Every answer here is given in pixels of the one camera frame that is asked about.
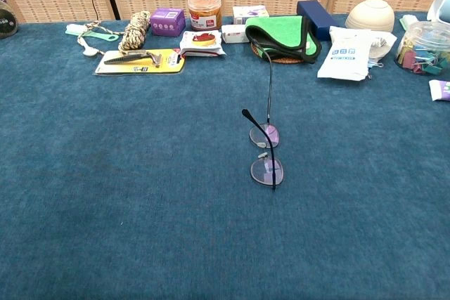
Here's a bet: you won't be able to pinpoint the thin wire eyeglasses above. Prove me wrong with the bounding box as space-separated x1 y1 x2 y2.
241 42 284 193

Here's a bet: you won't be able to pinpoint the woven brown coaster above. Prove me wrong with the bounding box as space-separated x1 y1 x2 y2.
250 44 305 65

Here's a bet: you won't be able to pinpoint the snack packet with red tart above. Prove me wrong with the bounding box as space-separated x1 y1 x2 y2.
179 30 227 58

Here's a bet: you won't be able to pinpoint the blue felt table cover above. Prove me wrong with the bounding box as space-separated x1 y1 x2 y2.
0 11 450 300

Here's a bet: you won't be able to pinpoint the small white red box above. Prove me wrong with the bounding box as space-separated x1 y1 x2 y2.
220 24 252 44

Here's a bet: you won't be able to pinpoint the razor in yellow blister pack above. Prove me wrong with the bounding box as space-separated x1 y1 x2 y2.
94 48 186 77

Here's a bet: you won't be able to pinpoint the green cloth with black trim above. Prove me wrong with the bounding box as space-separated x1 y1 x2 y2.
244 15 323 65

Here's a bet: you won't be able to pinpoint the clear snack jar orange lid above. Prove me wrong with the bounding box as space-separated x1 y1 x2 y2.
187 0 224 32

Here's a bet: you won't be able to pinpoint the white box with plum print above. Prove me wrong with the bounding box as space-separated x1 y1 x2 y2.
232 5 270 27

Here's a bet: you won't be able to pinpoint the small purple box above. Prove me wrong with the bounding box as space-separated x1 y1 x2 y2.
150 7 186 38

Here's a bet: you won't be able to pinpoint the white wipes packet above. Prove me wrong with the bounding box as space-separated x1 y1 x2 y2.
316 25 399 82

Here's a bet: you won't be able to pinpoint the long navy blue box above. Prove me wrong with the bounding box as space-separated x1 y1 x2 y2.
296 0 340 42

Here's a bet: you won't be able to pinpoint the white plastic spoon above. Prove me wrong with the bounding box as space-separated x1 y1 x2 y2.
77 35 98 57

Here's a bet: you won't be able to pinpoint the loose blue binder clip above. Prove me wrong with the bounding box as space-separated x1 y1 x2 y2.
366 60 385 80

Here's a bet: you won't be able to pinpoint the upturned beige bowl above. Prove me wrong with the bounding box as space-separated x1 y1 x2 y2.
345 0 397 34

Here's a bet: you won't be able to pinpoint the mint brush with white bristles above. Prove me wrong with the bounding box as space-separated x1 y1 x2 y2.
399 14 420 31

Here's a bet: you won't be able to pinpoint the clear tub of binder clips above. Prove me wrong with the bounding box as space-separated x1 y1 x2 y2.
394 20 450 77

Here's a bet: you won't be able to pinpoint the white purple toothpaste tube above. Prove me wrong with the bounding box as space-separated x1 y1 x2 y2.
428 79 450 102

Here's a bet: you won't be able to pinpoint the light blue mug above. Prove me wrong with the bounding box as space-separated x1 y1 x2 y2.
426 0 450 23

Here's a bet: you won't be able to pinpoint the coiled braided rope bundle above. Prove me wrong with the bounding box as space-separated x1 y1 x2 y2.
117 10 153 52

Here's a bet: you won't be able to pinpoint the mint brush with hole handle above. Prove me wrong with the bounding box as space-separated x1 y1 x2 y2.
65 23 120 43

